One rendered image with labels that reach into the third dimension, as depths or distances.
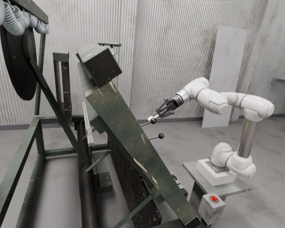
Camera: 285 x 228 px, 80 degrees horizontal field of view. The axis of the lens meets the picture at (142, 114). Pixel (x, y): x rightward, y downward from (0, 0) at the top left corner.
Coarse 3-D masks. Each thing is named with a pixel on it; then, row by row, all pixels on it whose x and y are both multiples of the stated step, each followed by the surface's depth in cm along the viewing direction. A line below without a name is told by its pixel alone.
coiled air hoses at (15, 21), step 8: (0, 0) 68; (8, 0) 86; (0, 8) 67; (8, 8) 76; (16, 8) 93; (0, 16) 64; (8, 16) 77; (16, 16) 92; (24, 16) 107; (32, 16) 135; (0, 24) 65; (8, 24) 80; (16, 24) 83; (24, 24) 97; (32, 24) 125; (40, 24) 150; (16, 32) 86; (40, 32) 157; (48, 32) 200
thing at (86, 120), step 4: (84, 104) 265; (84, 108) 250; (84, 112) 236; (84, 116) 223; (84, 120) 220; (88, 120) 212; (88, 124) 202; (88, 136) 177; (88, 140) 169; (92, 140) 170; (88, 144) 165; (92, 144) 167
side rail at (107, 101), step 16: (96, 96) 60; (112, 96) 62; (112, 112) 64; (128, 112) 67; (112, 128) 67; (128, 128) 70; (128, 144) 73; (144, 144) 76; (144, 160) 79; (160, 160) 83; (160, 176) 87; (160, 192) 92; (176, 192) 97; (176, 208) 103; (192, 208) 110
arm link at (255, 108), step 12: (252, 96) 127; (252, 108) 124; (264, 108) 119; (252, 120) 129; (252, 132) 134; (240, 144) 145; (252, 144) 141; (240, 156) 148; (240, 168) 149; (252, 168) 145
